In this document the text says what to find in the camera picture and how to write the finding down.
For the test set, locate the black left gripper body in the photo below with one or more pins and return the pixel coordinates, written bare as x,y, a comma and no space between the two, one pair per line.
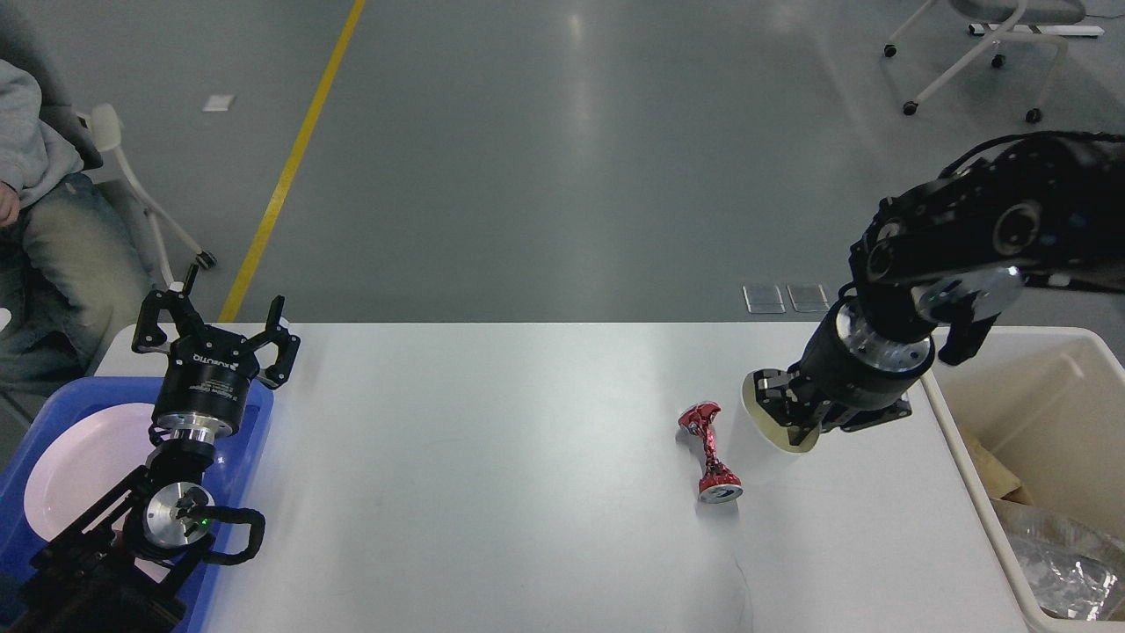
206,386

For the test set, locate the crushed red can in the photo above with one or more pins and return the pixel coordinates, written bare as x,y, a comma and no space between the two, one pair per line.
717,483

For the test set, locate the grey office chair left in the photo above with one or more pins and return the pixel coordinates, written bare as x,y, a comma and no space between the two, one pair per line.
97,136

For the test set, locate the white paper cup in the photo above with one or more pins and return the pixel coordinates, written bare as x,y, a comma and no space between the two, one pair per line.
766,398

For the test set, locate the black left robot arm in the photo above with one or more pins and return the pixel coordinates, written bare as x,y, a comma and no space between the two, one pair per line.
120,565

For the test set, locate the white floor tag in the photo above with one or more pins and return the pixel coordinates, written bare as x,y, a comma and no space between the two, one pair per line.
218,103

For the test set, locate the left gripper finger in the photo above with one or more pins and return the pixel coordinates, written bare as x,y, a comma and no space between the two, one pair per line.
275,334
173,305

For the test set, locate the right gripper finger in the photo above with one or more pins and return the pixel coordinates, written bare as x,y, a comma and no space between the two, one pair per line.
860,420
793,405

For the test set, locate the left floor plate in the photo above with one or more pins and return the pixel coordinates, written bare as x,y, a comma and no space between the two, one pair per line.
763,299

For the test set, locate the floor plate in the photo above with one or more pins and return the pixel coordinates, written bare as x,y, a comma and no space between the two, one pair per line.
808,298
763,299

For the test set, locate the white rolling chair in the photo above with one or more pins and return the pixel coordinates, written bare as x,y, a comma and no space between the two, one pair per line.
1008,14

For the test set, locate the silver foil wrapper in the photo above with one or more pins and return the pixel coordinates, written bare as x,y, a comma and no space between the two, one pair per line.
1074,572

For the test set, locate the white plastic bin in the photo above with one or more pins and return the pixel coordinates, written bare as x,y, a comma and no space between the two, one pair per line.
1046,401

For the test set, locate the right floor plate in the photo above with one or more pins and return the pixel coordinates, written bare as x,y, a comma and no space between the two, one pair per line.
808,298

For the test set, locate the blue plastic tray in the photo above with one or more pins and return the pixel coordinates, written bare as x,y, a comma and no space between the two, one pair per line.
227,480

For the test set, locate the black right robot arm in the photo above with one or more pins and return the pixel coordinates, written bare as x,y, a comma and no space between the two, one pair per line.
938,264

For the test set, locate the white bar far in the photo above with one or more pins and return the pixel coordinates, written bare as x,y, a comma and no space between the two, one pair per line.
1067,31

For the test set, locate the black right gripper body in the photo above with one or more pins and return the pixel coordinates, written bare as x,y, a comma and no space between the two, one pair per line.
856,367

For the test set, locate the pink plate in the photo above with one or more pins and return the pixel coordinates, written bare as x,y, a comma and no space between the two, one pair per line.
84,463

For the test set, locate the seated person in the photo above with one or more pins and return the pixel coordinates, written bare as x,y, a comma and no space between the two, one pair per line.
71,278

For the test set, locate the large brown paper bag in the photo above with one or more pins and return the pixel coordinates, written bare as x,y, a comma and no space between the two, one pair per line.
998,480

